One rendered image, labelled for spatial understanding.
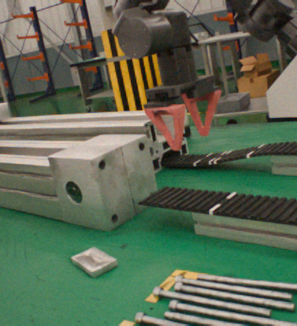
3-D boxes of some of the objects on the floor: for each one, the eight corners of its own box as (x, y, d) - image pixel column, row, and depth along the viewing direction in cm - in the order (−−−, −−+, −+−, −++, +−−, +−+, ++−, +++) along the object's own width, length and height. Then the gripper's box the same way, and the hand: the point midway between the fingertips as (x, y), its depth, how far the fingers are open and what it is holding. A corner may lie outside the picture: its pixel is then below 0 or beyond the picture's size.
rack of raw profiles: (-12, 108, 1151) (-34, 24, 1093) (14, 100, 1220) (-5, 20, 1162) (78, 97, 958) (55, -8, 900) (105, 87, 1027) (84, -10, 969)
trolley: (331, 119, 387) (318, 1, 360) (330, 137, 339) (315, 1, 312) (218, 129, 429) (200, 22, 403) (203, 147, 381) (181, 25, 355)
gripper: (166, 50, 63) (185, 155, 68) (213, 38, 72) (228, 132, 76) (131, 56, 68) (151, 154, 72) (179, 44, 77) (195, 132, 81)
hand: (190, 137), depth 74 cm, fingers open, 8 cm apart
